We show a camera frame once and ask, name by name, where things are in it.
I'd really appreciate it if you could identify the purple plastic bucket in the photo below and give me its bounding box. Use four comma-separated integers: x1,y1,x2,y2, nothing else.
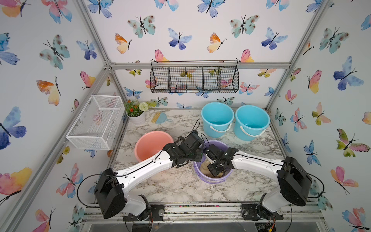
193,140,233,184

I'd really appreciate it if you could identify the yellow microfiber cloth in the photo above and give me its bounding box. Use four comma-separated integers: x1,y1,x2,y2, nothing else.
199,158,224,178

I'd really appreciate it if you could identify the teal plastic bucket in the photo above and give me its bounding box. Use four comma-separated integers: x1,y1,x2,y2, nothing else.
234,105,271,141
201,102,234,138

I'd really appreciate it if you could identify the pink plastic bucket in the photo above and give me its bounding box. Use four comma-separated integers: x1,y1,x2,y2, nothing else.
134,130,174,162

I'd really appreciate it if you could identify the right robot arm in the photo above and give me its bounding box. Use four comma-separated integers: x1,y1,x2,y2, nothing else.
203,145,315,219

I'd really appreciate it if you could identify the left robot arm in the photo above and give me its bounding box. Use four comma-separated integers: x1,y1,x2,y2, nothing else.
94,130,204,219

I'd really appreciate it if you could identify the teal hand brush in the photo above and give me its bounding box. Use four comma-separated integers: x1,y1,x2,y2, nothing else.
151,112,173,124

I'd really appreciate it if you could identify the potted flower plant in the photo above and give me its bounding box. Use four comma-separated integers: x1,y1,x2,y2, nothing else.
125,100,149,126

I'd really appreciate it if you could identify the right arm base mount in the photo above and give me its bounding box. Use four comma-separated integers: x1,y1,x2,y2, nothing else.
241,203,284,221

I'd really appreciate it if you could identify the aluminium front rail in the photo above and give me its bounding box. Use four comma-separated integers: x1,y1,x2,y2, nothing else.
82,202,325,225

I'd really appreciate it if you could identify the black wire wall basket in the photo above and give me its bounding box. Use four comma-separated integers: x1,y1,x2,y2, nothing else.
150,60,240,94

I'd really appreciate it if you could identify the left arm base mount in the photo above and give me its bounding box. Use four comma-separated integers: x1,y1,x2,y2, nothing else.
123,204,165,222

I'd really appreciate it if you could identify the white wire mesh basket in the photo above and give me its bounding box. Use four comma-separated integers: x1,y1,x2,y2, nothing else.
66,95,125,150

